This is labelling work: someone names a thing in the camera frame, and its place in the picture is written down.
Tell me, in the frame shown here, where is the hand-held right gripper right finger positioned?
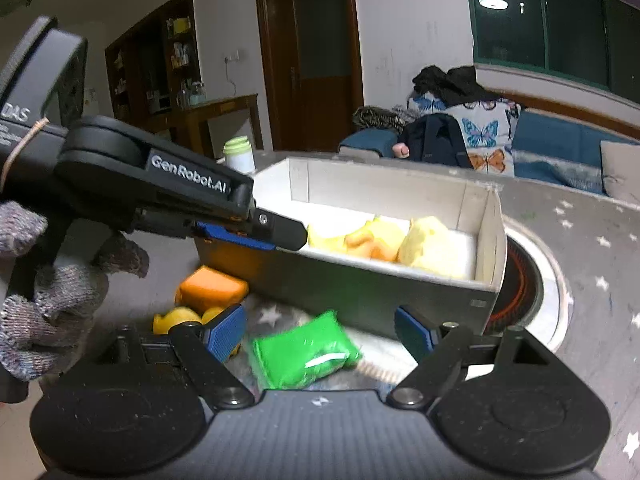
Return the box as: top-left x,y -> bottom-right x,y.
387,305 -> 561,411

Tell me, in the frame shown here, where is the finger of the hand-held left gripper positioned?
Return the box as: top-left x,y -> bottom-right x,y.
135,204 -> 309,253

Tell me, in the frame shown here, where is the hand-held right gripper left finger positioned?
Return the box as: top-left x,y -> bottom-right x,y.
97,304 -> 257,409

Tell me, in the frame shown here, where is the white cardboard box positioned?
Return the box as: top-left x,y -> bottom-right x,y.
195,156 -> 509,339

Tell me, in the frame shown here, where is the green plastic packet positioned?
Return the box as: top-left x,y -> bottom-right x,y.
250,310 -> 364,391

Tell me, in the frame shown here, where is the person's left hand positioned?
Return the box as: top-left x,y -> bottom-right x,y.
0,201 -> 151,382

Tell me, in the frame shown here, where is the orange sponge block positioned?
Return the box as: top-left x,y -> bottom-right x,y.
179,266 -> 250,314

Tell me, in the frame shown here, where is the yellow rubber duck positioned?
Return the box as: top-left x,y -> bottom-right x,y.
152,306 -> 227,337
306,215 -> 407,262

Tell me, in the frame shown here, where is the white bottle green cap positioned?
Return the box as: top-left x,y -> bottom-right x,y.
222,137 -> 256,176

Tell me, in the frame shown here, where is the pale yellow soft toy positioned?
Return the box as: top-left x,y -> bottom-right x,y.
397,216 -> 477,281

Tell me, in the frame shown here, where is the brown wooden sideboard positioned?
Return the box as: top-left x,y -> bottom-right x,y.
149,93 -> 265,162

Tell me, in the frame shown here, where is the dark wooden bookcase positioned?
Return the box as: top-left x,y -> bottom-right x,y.
104,0 -> 203,134

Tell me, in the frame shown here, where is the glass jar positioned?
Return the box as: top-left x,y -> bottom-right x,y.
177,81 -> 207,109

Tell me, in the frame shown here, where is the round black induction cooker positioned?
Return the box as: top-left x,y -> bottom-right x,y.
482,225 -> 574,354

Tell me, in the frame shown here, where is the striped grey blanket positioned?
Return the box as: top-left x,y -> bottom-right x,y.
352,105 -> 417,134

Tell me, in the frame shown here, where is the brown wooden door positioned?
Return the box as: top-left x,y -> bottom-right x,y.
253,0 -> 365,152

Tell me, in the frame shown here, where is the dark backpack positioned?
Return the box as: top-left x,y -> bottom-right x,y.
400,112 -> 474,169

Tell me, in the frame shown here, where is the butterfly print pillow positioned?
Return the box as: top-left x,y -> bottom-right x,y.
407,95 -> 522,179

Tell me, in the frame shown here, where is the blue sofa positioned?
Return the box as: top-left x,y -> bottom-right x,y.
339,109 -> 640,196

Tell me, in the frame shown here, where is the black clothes pile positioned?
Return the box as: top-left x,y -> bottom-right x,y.
412,65 -> 502,109

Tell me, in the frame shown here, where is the grey cushion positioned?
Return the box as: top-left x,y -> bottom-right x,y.
599,140 -> 640,205

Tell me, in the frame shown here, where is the green-framed window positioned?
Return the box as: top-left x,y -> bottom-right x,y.
462,0 -> 640,94

